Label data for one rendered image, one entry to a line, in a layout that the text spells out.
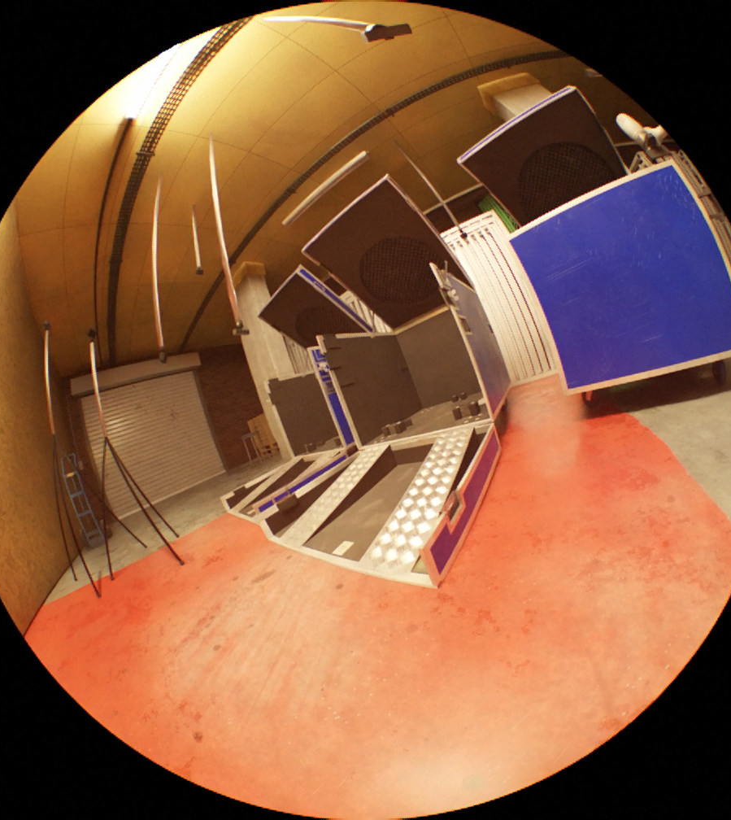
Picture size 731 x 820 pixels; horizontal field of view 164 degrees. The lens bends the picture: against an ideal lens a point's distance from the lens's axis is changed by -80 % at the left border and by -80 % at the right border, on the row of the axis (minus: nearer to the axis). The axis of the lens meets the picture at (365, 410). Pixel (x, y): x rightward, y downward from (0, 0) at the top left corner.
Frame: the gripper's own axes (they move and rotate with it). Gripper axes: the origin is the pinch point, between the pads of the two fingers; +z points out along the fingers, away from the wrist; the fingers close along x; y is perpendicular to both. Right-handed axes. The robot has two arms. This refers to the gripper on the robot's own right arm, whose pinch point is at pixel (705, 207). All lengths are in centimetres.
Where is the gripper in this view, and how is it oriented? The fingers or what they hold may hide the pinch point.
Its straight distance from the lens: 170.0
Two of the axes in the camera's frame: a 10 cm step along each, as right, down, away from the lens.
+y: 7.8, -3.2, 5.3
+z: -5.2, 1.5, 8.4
